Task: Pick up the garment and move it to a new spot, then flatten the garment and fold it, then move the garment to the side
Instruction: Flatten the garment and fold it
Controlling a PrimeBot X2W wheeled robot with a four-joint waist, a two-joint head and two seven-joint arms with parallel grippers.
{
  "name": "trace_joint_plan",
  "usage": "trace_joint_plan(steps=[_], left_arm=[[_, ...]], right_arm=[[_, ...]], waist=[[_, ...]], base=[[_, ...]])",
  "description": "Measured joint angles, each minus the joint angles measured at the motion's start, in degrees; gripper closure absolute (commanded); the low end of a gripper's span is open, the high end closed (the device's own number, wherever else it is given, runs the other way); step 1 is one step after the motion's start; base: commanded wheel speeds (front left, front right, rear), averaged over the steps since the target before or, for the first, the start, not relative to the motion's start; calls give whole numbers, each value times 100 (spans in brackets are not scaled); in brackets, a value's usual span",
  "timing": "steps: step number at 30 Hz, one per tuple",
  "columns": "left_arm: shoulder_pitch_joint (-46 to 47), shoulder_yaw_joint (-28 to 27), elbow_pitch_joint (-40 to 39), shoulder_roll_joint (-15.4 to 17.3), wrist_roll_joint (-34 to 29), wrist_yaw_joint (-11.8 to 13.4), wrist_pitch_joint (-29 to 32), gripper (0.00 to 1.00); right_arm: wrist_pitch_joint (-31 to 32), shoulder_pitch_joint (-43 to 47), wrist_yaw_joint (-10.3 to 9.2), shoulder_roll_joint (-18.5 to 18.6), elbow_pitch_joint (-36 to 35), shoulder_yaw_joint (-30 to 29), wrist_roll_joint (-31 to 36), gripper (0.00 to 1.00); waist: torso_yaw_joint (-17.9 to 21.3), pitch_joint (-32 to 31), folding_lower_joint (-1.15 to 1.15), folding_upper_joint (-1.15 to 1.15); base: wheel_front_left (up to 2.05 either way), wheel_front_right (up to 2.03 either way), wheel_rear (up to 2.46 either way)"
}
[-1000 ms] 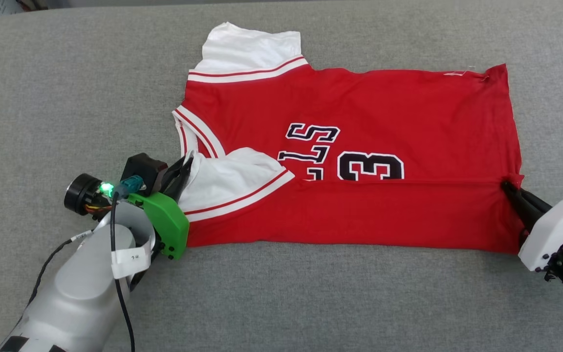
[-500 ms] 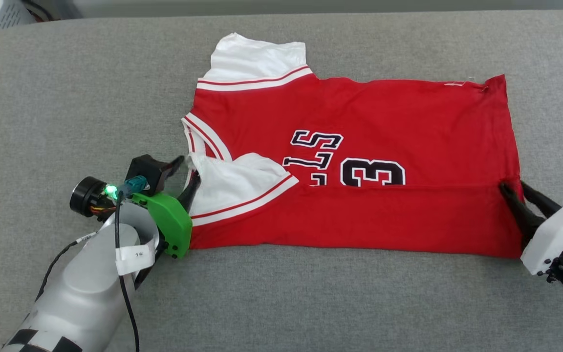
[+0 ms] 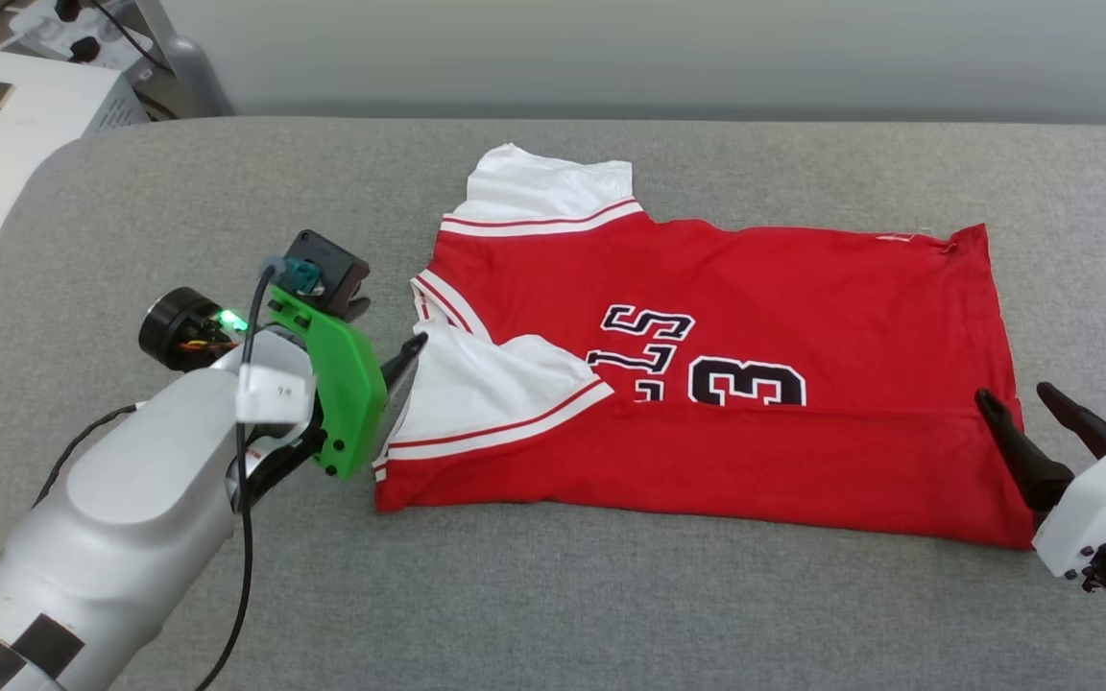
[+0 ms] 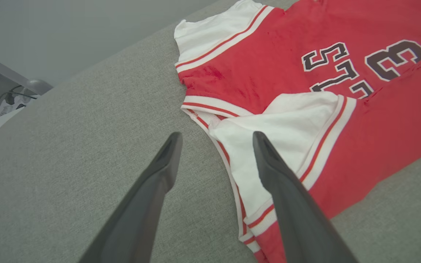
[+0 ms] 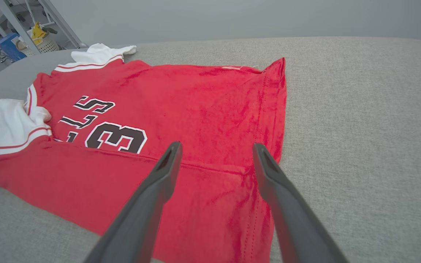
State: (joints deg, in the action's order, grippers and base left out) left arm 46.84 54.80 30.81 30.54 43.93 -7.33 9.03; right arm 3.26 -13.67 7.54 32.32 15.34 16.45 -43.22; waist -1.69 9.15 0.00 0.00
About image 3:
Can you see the black cylindrical left gripper motor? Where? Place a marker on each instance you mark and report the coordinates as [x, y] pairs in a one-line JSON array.
[[169, 326]]

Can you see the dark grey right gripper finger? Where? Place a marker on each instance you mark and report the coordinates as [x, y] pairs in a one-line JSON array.
[[1086, 427], [1028, 470]]

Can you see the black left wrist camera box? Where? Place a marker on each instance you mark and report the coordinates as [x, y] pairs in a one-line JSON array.
[[332, 269]]

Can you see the red white Bulls jersey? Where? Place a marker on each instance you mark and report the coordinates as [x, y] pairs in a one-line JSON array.
[[803, 288]]

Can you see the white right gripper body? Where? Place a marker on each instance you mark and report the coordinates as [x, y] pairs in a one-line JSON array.
[[1100, 499]]

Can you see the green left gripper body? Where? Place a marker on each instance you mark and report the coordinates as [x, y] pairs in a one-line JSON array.
[[347, 393]]

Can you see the black power plug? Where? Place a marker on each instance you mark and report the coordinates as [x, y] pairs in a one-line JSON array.
[[84, 48]]

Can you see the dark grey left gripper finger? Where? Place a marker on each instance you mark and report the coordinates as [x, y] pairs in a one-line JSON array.
[[404, 357]]

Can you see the white power strip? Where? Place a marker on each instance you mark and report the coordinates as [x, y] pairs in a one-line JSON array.
[[39, 24]]

